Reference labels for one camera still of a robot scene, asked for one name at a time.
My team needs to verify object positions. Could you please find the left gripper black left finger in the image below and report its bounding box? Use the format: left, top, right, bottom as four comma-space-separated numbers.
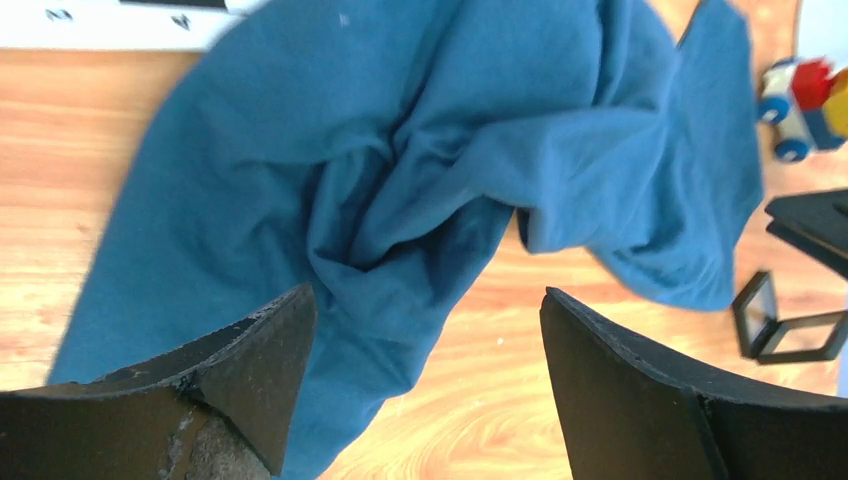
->
1, 285, 316, 479

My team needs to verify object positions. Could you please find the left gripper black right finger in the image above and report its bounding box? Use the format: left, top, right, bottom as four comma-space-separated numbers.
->
540, 288, 847, 480

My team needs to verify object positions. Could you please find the blue shirt garment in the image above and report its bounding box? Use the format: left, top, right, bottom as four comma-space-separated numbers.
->
49, 1, 763, 479

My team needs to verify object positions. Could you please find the black right robot gripper part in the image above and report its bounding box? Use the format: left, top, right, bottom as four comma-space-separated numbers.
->
765, 188, 847, 279

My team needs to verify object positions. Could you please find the colourful toy train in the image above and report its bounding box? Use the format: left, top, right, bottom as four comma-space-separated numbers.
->
758, 57, 847, 163

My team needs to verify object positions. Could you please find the black white checkerboard sheet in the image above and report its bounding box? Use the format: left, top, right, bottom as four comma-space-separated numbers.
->
1, 0, 266, 52

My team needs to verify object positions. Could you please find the black wire cube frame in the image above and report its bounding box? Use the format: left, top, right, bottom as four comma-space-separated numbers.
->
731, 270, 847, 365

